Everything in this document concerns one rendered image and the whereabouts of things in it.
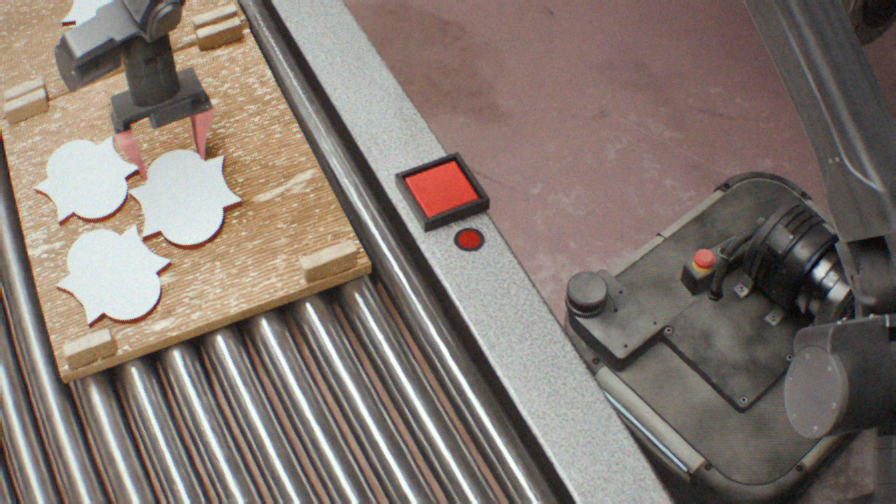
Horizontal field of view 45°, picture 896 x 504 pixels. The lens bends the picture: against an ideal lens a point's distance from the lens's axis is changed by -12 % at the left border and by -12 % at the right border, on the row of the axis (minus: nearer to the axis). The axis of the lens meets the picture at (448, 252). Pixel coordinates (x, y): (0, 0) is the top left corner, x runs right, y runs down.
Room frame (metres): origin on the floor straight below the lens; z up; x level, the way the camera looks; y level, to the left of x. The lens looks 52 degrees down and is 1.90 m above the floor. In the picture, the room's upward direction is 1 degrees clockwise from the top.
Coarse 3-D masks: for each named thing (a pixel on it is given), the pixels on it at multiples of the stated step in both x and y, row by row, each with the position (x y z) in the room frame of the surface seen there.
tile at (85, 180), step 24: (72, 144) 0.91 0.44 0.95; (48, 168) 0.87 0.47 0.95; (72, 168) 0.87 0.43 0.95; (96, 168) 0.87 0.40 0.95; (120, 168) 0.87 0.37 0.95; (48, 192) 0.83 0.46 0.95; (72, 192) 0.83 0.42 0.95; (96, 192) 0.83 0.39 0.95; (120, 192) 0.83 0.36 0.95; (72, 216) 0.80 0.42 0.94; (96, 216) 0.80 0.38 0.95
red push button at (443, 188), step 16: (416, 176) 0.87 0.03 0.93; (432, 176) 0.87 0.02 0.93; (448, 176) 0.87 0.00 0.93; (464, 176) 0.87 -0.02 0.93; (416, 192) 0.85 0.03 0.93; (432, 192) 0.85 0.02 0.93; (448, 192) 0.85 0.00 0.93; (464, 192) 0.85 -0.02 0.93; (432, 208) 0.82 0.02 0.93; (448, 208) 0.82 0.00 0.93
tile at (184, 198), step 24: (168, 168) 0.86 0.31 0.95; (192, 168) 0.86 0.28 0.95; (216, 168) 0.86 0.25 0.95; (144, 192) 0.83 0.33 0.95; (168, 192) 0.83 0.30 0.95; (192, 192) 0.83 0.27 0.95; (216, 192) 0.83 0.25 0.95; (168, 216) 0.80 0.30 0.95; (192, 216) 0.80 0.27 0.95; (216, 216) 0.80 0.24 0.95; (144, 240) 0.77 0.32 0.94; (168, 240) 0.77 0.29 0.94; (192, 240) 0.77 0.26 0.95
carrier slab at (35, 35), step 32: (0, 0) 1.22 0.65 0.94; (32, 0) 1.21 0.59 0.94; (64, 0) 1.20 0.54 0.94; (192, 0) 1.18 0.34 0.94; (224, 0) 1.17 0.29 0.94; (0, 32) 1.14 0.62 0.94; (32, 32) 1.14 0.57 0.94; (64, 32) 1.13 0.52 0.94; (192, 32) 1.11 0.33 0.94; (0, 64) 1.07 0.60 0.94; (32, 64) 1.07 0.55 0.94; (0, 96) 1.01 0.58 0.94
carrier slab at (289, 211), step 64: (192, 64) 1.05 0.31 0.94; (256, 64) 1.04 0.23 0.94; (64, 128) 0.95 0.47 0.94; (256, 128) 0.94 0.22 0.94; (256, 192) 0.84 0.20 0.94; (320, 192) 0.84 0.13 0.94; (64, 256) 0.75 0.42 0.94; (192, 256) 0.75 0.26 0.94; (256, 256) 0.75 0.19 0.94; (64, 320) 0.67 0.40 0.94; (192, 320) 0.67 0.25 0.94
